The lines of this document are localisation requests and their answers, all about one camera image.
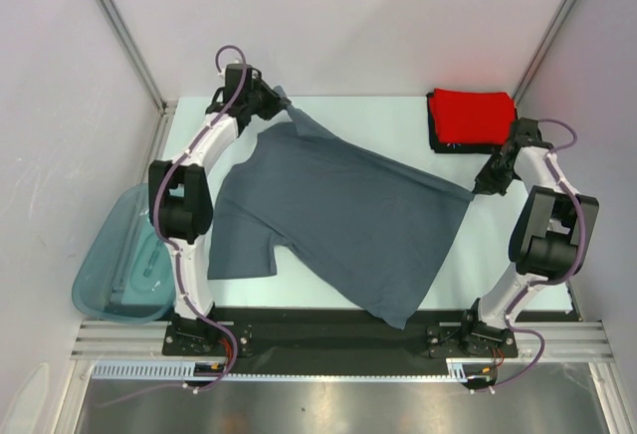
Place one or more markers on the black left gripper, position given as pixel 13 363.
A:
pixel 275 103

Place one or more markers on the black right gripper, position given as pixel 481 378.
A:
pixel 485 182

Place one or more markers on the grey t shirt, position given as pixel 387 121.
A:
pixel 376 230

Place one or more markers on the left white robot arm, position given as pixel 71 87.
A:
pixel 181 207

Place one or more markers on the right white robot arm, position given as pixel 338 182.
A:
pixel 550 239

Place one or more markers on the red folded t shirt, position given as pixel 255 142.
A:
pixel 465 118

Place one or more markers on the teal transparent plastic bin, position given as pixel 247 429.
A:
pixel 126 276

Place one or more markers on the aluminium front rail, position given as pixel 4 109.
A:
pixel 97 340

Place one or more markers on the white slotted cable duct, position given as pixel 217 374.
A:
pixel 202 372

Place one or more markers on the left aluminium frame post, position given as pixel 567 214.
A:
pixel 132 52

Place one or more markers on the aluminium frame post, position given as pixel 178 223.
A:
pixel 132 52
pixel 555 26

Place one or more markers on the right aluminium frame post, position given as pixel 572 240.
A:
pixel 555 26

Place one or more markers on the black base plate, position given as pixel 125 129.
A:
pixel 348 340

